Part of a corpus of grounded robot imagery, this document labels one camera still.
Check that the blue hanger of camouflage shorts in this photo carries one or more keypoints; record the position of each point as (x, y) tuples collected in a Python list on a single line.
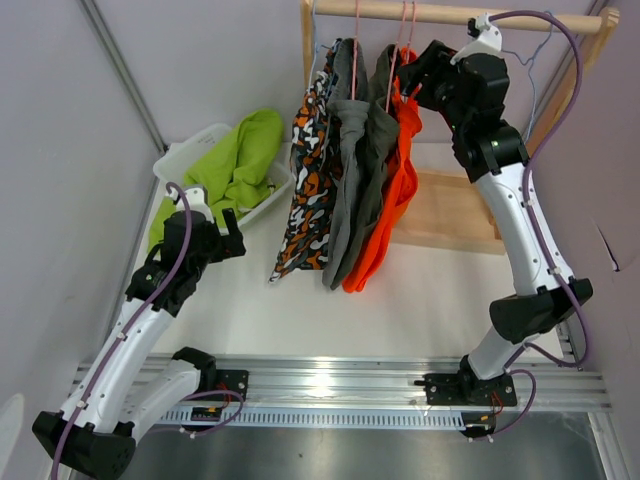
[(311, 46)]

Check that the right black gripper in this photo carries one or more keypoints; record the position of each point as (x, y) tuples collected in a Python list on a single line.
[(435, 62)]

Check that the light grey shorts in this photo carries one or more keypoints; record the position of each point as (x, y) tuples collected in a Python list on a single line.
[(351, 117)]

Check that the pink hanger of orange shorts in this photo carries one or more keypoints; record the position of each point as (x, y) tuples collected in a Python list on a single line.
[(407, 47)]

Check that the white plastic basket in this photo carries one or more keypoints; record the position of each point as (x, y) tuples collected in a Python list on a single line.
[(180, 156)]

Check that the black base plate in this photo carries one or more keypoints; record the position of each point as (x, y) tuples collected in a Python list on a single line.
[(225, 382), (456, 389)]

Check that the lime green shorts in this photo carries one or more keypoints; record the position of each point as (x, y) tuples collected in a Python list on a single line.
[(234, 171)]

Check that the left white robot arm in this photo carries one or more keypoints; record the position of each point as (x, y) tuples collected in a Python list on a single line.
[(97, 429)]

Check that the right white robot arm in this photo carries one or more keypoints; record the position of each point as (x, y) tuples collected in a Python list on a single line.
[(547, 292)]

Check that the pink hanger of grey shorts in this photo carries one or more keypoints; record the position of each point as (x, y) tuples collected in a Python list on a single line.
[(357, 7)]

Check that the slotted white cable duct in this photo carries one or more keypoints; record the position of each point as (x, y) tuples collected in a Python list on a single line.
[(411, 419)]

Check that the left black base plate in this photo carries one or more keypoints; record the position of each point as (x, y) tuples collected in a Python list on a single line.
[(225, 382)]

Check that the camouflage patterned shorts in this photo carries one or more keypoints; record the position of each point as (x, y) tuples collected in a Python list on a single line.
[(315, 174)]

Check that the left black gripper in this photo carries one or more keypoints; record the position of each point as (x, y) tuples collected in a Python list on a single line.
[(227, 245)]

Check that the dark olive shorts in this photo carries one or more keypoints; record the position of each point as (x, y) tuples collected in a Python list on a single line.
[(367, 134)]

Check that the orange shorts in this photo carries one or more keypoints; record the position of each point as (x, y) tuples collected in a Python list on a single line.
[(390, 181)]

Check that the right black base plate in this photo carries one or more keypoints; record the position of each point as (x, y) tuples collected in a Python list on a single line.
[(456, 389)]

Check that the wooden clothes rack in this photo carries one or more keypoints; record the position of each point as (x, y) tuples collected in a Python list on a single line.
[(447, 211)]

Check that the pink hanger of olive shorts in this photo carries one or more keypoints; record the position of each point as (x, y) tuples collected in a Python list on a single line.
[(394, 58)]

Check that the aluminium mounting rail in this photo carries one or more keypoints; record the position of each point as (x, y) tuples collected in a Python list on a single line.
[(388, 383)]

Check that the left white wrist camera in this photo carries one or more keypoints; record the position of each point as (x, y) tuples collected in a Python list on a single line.
[(196, 197)]

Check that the blue wire hanger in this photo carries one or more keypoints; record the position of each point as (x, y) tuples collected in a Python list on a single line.
[(529, 64)]

